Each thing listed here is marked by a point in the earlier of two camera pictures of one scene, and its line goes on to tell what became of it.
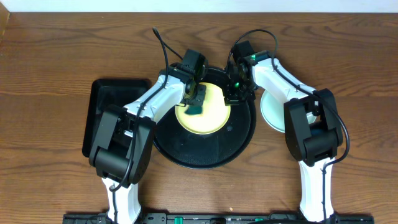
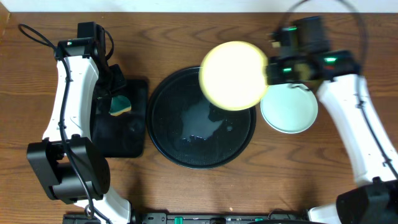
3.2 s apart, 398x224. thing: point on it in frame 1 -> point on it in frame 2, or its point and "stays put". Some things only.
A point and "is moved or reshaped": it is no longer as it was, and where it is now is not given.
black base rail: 210,218 stays put
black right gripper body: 240,92 -> 280,67
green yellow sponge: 194,109 -> 119,104
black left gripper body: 196,94 -> 115,86
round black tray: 195,150 stays put
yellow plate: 216,113 is moved or reshaped
